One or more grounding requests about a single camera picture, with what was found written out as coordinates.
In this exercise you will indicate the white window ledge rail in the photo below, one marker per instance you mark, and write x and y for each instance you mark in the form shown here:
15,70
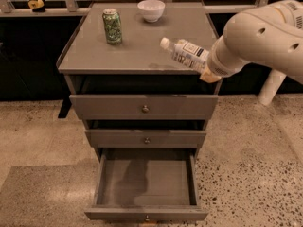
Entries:
64,12

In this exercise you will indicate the blue plastic bottle white cap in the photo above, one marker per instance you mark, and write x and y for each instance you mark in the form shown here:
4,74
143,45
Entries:
190,55

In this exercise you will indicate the yellow and black small object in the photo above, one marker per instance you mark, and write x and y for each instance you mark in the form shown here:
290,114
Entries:
36,5

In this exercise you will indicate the green soda can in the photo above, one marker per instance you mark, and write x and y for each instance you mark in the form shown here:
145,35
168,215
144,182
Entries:
112,26

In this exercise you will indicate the grey top drawer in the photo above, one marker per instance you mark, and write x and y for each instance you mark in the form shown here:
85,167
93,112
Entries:
144,107

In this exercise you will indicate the grey middle drawer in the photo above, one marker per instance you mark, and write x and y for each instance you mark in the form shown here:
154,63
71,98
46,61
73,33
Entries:
145,138

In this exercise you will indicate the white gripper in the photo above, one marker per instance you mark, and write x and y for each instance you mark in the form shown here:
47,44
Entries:
217,62

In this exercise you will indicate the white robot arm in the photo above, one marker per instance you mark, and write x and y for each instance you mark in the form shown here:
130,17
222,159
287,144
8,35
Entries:
271,36

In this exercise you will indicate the grey open bottom drawer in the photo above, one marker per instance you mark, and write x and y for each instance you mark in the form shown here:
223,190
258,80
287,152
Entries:
146,184

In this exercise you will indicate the white diagonal pipe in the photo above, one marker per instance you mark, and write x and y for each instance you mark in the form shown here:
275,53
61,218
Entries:
270,87

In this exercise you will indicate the grey wooden drawer cabinet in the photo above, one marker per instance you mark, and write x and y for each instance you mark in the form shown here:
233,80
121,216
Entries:
138,66

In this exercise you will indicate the white ceramic bowl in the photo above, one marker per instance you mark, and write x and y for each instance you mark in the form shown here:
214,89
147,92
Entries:
151,10

